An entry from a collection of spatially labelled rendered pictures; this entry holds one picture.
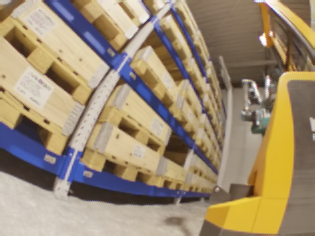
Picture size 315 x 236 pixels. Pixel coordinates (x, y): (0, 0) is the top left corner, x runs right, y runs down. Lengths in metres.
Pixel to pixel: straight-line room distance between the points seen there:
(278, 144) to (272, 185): 0.13
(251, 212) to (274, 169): 0.15
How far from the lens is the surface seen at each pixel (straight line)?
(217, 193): 0.81
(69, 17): 1.14
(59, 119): 0.84
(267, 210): 0.47
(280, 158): 0.49
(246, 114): 2.16
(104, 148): 0.96
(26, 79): 0.84
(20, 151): 0.90
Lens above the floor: 0.38
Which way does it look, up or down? 24 degrees up
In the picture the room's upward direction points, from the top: 19 degrees clockwise
